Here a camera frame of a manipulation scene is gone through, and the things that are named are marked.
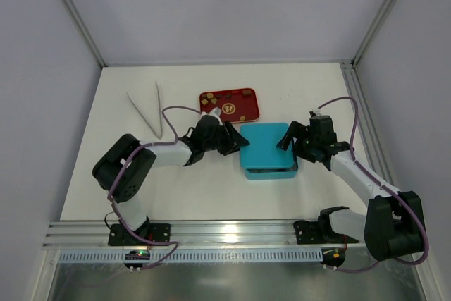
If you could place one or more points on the red chocolate tray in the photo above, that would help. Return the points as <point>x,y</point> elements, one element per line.
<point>233,104</point>

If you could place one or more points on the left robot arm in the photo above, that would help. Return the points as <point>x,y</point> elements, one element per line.
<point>124,168</point>

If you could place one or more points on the teal chocolate box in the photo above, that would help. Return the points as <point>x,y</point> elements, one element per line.
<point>277,173</point>

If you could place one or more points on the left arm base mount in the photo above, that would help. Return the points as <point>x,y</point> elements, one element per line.
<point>119,236</point>

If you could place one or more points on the aluminium front rail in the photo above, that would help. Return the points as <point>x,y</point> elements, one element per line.
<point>244,233</point>

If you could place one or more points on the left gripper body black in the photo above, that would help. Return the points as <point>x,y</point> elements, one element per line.
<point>223,137</point>

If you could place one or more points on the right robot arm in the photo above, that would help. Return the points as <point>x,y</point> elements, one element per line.
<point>393,225</point>

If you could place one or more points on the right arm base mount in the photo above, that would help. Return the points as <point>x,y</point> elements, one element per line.
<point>318,231</point>

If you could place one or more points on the teal box lid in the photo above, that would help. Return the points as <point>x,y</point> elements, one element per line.
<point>262,152</point>

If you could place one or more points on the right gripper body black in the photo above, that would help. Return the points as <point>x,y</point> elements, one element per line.
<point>300,139</point>

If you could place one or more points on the slotted cable duct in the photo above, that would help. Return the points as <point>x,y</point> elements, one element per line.
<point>192,255</point>

